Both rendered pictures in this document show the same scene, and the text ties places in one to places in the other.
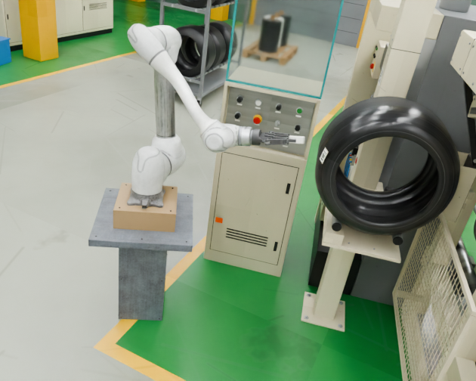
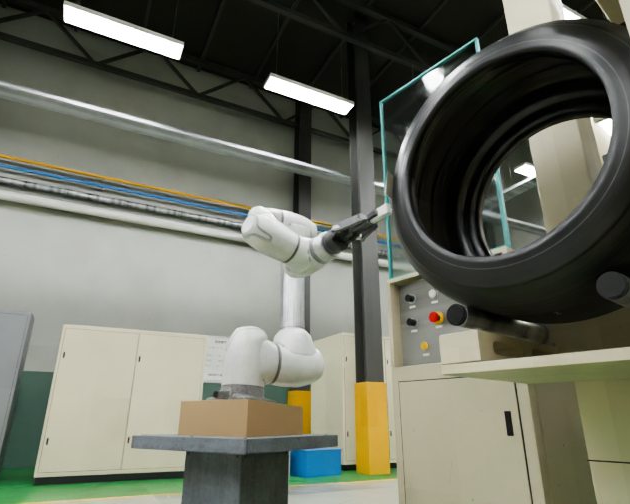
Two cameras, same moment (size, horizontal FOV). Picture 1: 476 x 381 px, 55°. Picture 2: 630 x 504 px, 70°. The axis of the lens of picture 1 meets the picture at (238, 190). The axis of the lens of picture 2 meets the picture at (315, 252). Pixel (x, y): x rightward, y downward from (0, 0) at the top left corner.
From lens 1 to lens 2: 1.85 m
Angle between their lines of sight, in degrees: 64
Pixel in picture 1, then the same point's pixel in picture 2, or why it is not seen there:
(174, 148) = (291, 338)
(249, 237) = not seen: outside the picture
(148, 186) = (231, 368)
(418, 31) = not seen: hidden behind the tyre
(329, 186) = (405, 224)
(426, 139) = (522, 38)
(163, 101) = (284, 284)
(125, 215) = (191, 409)
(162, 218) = (232, 410)
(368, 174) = not seen: hidden behind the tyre
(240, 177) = (429, 420)
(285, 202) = (515, 459)
